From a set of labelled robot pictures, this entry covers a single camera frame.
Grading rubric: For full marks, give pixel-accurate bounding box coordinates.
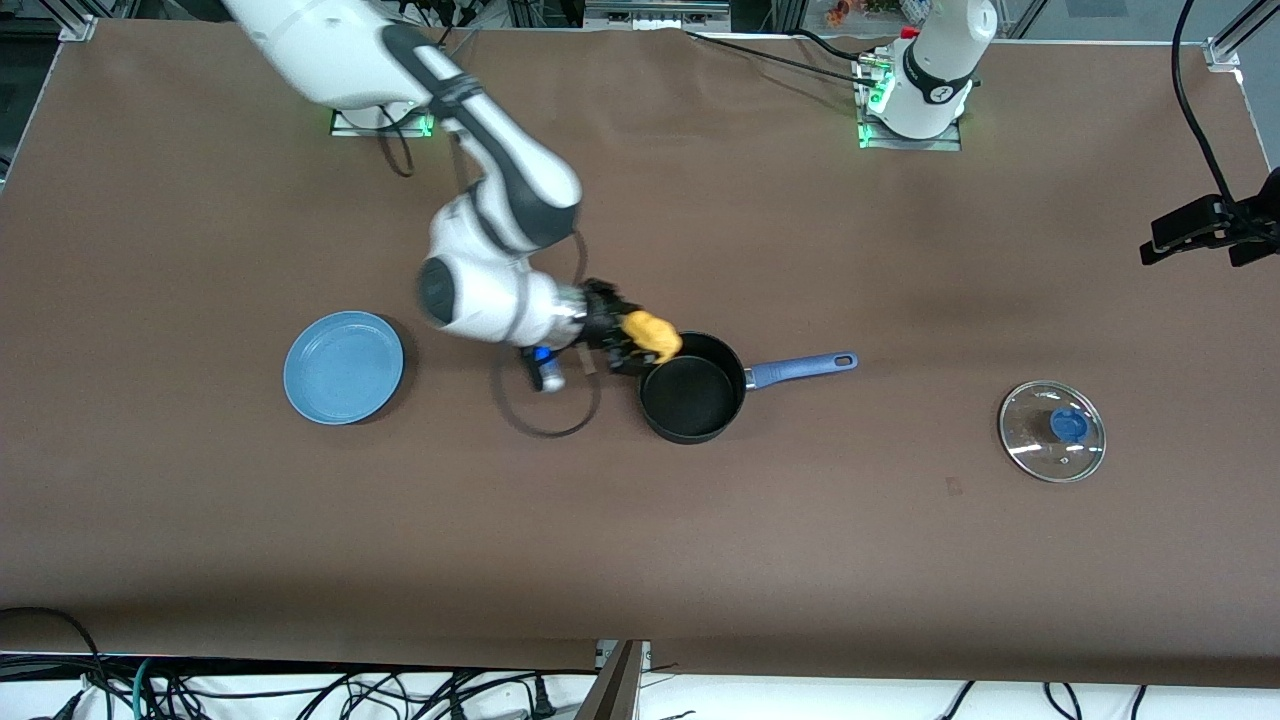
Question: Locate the blue round plate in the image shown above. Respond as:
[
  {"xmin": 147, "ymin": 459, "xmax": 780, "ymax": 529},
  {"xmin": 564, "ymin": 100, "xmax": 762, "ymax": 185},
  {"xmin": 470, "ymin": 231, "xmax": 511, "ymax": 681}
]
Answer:
[{"xmin": 283, "ymin": 311, "xmax": 405, "ymax": 426}]

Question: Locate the aluminium frame rail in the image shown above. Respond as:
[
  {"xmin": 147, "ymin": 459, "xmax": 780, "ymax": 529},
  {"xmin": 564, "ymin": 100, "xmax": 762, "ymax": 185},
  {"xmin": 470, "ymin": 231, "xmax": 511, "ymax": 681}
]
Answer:
[{"xmin": 583, "ymin": 0, "xmax": 733, "ymax": 31}]

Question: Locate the glass lid with blue knob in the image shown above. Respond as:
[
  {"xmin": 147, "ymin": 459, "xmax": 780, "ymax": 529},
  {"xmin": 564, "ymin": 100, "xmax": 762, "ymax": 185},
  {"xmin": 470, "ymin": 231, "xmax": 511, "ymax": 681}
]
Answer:
[{"xmin": 998, "ymin": 380, "xmax": 1107, "ymax": 484}]

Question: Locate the grey aluminium profile post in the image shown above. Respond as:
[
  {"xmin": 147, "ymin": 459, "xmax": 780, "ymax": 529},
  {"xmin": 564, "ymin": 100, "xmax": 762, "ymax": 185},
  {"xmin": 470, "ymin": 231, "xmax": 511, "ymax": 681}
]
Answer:
[{"xmin": 575, "ymin": 640, "xmax": 650, "ymax": 720}]

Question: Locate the black pot with blue handle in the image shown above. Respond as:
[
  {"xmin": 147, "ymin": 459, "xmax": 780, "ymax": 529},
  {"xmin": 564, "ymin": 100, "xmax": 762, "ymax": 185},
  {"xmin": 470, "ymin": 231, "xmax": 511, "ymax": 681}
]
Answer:
[{"xmin": 639, "ymin": 332, "xmax": 859, "ymax": 445}]

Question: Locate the black cables to arm base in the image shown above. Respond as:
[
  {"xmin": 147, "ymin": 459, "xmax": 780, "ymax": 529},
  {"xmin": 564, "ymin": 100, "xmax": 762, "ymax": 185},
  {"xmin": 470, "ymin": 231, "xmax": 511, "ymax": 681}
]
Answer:
[{"xmin": 685, "ymin": 30, "xmax": 886, "ymax": 89}]

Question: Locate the yellow potato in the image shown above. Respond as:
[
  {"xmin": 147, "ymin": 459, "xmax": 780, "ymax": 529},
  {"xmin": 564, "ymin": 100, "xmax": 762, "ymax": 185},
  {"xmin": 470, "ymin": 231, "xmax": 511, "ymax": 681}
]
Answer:
[{"xmin": 621, "ymin": 311, "xmax": 684, "ymax": 365}]

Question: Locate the thick black floor cable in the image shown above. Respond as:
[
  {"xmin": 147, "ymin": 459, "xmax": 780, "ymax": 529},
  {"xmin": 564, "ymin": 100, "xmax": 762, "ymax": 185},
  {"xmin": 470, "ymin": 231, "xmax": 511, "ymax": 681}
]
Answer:
[{"xmin": 0, "ymin": 606, "xmax": 113, "ymax": 720}]

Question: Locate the metal base plate left arm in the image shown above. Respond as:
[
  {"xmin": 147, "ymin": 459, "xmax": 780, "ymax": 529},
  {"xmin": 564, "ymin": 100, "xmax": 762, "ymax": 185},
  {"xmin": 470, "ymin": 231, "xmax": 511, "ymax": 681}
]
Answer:
[{"xmin": 856, "ymin": 55, "xmax": 963, "ymax": 152}]

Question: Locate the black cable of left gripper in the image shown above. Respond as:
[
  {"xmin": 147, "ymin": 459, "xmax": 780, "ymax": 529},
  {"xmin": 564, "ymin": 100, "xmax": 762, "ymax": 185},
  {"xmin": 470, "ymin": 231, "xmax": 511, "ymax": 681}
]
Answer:
[{"xmin": 1172, "ymin": 0, "xmax": 1280, "ymax": 237}]

